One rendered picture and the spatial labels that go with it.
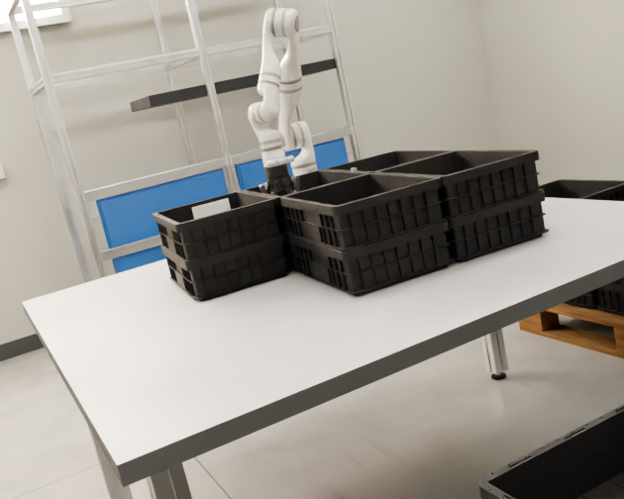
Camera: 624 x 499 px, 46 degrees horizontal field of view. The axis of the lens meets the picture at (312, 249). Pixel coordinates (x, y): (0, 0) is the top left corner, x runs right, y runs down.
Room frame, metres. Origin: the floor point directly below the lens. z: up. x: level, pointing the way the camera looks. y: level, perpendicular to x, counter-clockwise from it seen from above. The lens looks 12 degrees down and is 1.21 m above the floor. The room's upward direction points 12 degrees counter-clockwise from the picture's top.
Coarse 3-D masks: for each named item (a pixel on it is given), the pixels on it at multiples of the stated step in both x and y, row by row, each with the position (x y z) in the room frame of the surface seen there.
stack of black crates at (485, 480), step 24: (576, 432) 1.07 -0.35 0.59; (600, 432) 1.08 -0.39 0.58; (528, 456) 1.03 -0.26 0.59; (552, 456) 1.04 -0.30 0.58; (576, 456) 1.06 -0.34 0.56; (600, 456) 1.08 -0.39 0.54; (480, 480) 0.99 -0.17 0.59; (504, 480) 1.00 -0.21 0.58; (528, 480) 1.02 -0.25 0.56; (552, 480) 1.04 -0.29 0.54; (576, 480) 1.06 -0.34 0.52; (600, 480) 1.08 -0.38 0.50
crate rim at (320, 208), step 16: (384, 176) 2.06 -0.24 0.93; (400, 176) 1.97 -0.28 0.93; (416, 176) 1.90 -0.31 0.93; (432, 176) 1.84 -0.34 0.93; (304, 192) 2.08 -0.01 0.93; (384, 192) 1.75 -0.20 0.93; (400, 192) 1.76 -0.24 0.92; (416, 192) 1.77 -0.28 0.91; (304, 208) 1.89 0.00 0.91; (320, 208) 1.78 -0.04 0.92; (336, 208) 1.70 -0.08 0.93; (352, 208) 1.71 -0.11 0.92
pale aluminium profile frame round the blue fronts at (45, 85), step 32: (64, 0) 4.56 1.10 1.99; (96, 0) 4.63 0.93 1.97; (192, 0) 4.18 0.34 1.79; (32, 32) 3.82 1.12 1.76; (160, 32) 4.78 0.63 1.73; (192, 32) 4.19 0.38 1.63; (320, 32) 4.48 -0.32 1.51; (128, 64) 4.01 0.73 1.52; (160, 64) 4.75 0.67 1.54; (192, 64) 4.83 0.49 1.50; (32, 96) 4.42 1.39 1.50; (64, 128) 3.83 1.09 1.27; (224, 128) 4.18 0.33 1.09; (352, 128) 4.51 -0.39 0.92; (192, 160) 4.78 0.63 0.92; (64, 192) 4.43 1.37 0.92; (96, 256) 3.82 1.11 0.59
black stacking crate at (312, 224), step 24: (312, 192) 2.09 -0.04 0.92; (336, 192) 2.12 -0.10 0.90; (360, 192) 2.14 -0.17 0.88; (432, 192) 1.80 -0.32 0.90; (288, 216) 2.04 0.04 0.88; (312, 216) 1.88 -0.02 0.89; (360, 216) 1.73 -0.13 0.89; (384, 216) 1.75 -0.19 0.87; (408, 216) 1.77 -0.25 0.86; (432, 216) 1.79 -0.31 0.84; (312, 240) 1.89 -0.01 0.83; (336, 240) 1.75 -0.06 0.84; (360, 240) 1.73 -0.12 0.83
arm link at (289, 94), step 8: (280, 88) 2.58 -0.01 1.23; (288, 88) 2.56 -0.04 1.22; (296, 88) 2.57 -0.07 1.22; (280, 96) 2.59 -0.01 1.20; (288, 96) 2.58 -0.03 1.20; (296, 96) 2.59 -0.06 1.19; (280, 104) 2.61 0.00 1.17; (288, 104) 2.59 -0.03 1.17; (296, 104) 2.61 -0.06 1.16; (280, 112) 2.63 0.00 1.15; (288, 112) 2.60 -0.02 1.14; (280, 120) 2.64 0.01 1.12; (288, 120) 2.62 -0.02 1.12; (280, 128) 2.66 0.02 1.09; (288, 128) 2.63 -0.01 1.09; (280, 136) 2.68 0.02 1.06; (288, 136) 2.64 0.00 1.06; (288, 144) 2.65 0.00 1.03
